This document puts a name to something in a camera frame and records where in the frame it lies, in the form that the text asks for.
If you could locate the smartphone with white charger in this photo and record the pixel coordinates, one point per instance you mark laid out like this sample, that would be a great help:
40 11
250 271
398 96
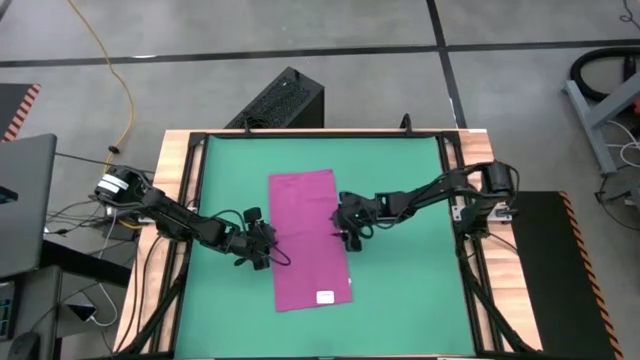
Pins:
82 312

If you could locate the grey metal stand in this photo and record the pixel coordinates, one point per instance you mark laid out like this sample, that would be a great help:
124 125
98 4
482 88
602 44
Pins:
590 120

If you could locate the large black hazard-edged mat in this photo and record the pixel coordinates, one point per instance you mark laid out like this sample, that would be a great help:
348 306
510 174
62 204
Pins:
555 280

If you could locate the green table mat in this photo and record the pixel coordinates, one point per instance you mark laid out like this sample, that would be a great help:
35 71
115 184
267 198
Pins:
410 300

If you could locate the black table clamp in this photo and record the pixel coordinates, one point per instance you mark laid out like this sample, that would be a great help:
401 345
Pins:
406 125

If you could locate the grey laptop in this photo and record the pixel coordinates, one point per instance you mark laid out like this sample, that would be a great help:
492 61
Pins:
25 210

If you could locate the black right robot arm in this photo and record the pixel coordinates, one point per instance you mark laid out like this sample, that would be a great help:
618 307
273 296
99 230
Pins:
425 197

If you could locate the black computer mouse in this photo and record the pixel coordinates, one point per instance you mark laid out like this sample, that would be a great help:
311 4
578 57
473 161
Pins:
24 347

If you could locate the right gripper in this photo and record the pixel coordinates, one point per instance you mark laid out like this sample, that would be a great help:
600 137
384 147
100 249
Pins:
365 210

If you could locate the small black hazard-edged mat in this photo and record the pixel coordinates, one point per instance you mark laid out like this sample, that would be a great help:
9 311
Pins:
12 110

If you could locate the grey desk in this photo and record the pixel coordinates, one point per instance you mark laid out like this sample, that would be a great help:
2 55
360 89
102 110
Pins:
37 300

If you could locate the black table frame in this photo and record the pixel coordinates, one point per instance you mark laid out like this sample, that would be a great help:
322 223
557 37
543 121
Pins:
197 139

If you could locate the black computer tower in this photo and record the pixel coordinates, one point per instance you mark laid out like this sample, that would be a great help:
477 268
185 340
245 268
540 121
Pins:
285 100

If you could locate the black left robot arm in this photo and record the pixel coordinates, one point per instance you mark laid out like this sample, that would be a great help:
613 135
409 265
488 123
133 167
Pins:
170 212

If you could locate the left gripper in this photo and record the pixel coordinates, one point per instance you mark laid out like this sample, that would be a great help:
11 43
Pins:
250 240

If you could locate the pink towel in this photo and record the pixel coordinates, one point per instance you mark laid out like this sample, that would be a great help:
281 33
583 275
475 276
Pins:
305 260

